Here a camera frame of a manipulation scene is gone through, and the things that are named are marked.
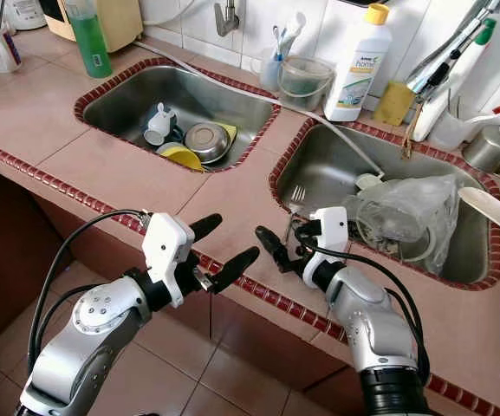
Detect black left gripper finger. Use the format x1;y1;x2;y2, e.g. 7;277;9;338
208;246;261;294
187;213;224;244

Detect stainless steel bowl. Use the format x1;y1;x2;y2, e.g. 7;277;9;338
183;121;233;166

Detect green dish soap bottle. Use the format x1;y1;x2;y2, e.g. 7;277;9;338
63;0;114;79

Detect beige water ionizer appliance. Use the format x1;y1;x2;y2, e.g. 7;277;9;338
42;0;145;53

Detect dark blue mug white handle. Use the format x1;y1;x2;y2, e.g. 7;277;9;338
144;102;181;146

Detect clear plastic cup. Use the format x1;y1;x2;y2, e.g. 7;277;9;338
427;108;471;150

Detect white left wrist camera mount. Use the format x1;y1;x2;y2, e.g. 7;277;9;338
141;212;196;306

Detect clear plastic pail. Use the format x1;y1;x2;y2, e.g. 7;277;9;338
280;56;334;111

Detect chrome flexible sink faucet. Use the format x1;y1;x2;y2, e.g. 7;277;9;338
401;0;500;161

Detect mustard yellow sponge cloth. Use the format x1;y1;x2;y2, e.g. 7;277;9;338
373;80;417;127

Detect white detergent bottle yellow cap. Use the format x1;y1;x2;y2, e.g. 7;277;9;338
323;3;393;122

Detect chrome wall tap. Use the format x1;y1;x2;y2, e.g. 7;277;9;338
215;0;240;37

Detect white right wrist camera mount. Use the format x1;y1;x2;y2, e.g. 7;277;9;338
302;206;350;289

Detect stainless steel cup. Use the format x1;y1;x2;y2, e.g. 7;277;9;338
462;126;500;174

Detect clear crumpled plastic bag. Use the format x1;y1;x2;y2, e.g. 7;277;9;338
343;173;463;274

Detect small steel sink basin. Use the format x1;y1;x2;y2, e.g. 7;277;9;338
81;62;278;170

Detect translucent toothbrush cup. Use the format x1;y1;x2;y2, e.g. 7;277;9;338
260;48;289;92

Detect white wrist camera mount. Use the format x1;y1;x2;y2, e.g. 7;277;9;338
302;206;350;289
141;212;196;306

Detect yellow plastic bowl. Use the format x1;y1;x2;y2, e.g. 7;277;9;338
159;141;205;172

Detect large white plastic jar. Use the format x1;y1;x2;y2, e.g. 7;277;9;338
0;0;47;29

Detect white toothbrush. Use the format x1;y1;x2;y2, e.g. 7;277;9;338
274;11;311;62

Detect large steel sink basin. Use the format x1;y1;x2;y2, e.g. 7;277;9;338
276;121;500;287

